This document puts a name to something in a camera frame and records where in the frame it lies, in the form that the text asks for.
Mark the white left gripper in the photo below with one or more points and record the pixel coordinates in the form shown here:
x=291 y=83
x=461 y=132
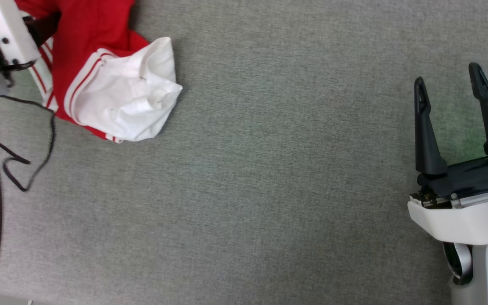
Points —
x=2 y=25

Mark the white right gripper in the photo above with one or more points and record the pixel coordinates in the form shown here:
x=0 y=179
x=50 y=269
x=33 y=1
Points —
x=460 y=220

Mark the red and white garment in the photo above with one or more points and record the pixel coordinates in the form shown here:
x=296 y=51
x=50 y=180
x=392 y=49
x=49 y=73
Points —
x=83 y=51

